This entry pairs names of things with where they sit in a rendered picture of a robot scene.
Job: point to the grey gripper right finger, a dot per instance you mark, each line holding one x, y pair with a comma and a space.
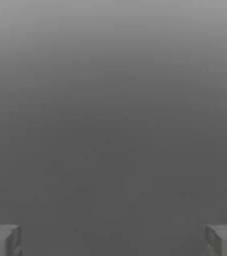
225, 242

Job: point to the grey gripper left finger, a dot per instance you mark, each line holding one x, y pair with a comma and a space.
1, 242

